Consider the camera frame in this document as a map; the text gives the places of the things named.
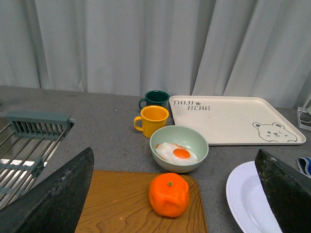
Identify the orange mandarin fruit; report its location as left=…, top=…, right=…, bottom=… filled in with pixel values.
left=149, top=173, right=190, bottom=217

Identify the toy fried egg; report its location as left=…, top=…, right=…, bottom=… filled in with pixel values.
left=155, top=143, right=198, bottom=165

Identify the light green bowl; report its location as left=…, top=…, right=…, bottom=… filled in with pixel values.
left=150, top=126, right=209, bottom=173

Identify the white curtain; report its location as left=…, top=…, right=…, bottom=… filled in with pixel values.
left=0, top=0, right=311, bottom=108

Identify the blue striped cloth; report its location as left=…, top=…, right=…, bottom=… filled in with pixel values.
left=297, top=157, right=311, bottom=177

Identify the wooden cutting board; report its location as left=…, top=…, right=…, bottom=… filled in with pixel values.
left=75, top=170, right=208, bottom=233

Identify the grey-green dish drying rack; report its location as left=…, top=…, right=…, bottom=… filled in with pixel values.
left=0, top=110, right=74, bottom=208

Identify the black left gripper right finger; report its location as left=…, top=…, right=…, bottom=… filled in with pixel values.
left=255, top=149, right=311, bottom=233

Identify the cream bear serving tray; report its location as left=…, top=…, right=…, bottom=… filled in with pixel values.
left=169, top=96, right=306, bottom=146

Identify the dark green mug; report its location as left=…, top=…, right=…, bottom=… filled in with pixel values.
left=138, top=90, right=170, bottom=110

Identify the yellow mug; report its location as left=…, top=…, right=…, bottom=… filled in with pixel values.
left=133, top=105, right=169, bottom=138

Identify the white round plate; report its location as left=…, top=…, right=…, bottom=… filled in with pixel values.
left=226, top=161, right=282, bottom=233

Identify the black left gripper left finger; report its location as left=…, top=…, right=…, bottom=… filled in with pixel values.
left=0, top=148, right=94, bottom=233

